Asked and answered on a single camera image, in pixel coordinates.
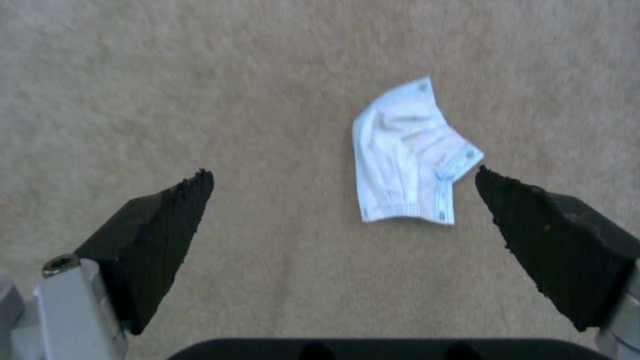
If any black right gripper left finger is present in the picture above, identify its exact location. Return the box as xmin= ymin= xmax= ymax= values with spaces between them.
xmin=0 ymin=168 xmax=215 ymax=360

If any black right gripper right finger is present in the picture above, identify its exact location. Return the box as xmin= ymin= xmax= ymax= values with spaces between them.
xmin=474 ymin=165 xmax=640 ymax=360

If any crumpled pale blue face mask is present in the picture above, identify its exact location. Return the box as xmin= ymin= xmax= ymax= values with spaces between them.
xmin=351 ymin=76 xmax=486 ymax=226

